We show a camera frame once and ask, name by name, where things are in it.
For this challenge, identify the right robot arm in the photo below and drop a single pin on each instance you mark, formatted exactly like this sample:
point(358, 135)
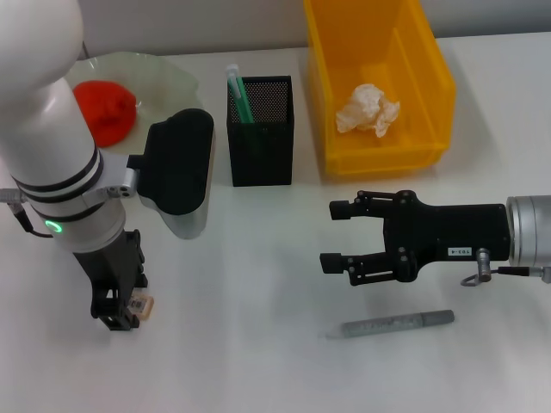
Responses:
point(531, 230)

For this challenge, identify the grey marker pen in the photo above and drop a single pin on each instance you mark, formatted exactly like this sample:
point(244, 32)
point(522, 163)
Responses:
point(396, 323)

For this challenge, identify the left gripper silver connector plug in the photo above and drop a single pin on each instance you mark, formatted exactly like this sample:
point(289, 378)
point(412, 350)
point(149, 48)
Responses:
point(9, 197)

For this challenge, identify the black mesh pen holder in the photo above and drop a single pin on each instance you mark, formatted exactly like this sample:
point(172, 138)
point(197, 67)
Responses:
point(267, 150)

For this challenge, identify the pale green glass fruit plate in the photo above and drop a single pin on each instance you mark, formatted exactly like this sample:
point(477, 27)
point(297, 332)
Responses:
point(168, 81)

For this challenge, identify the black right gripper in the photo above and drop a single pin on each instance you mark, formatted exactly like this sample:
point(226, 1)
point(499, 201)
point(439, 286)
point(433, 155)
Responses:
point(452, 232)

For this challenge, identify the red round fruit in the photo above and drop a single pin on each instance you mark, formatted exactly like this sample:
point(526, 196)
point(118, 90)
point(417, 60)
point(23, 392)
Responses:
point(109, 112)

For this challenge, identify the white paper ball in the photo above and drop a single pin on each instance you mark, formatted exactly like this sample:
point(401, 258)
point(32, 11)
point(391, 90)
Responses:
point(366, 109)

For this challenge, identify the green utility knife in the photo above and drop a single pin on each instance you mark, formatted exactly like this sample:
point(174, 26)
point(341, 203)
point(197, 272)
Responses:
point(241, 99)

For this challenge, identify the left wrist camera mount bracket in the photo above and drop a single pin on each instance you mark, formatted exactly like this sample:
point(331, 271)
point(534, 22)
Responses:
point(116, 176)

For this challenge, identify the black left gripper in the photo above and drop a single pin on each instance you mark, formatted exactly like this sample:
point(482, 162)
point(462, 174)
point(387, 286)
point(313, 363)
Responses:
point(109, 266)

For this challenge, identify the yellow plastic storage bin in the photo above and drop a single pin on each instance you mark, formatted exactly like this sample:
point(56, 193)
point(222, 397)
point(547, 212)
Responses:
point(348, 51)

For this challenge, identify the beige eraser with barcode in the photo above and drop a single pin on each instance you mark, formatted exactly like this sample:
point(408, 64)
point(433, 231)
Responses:
point(144, 303)

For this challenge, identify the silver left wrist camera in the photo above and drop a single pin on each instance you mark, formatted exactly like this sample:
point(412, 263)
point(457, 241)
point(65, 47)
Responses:
point(176, 163)

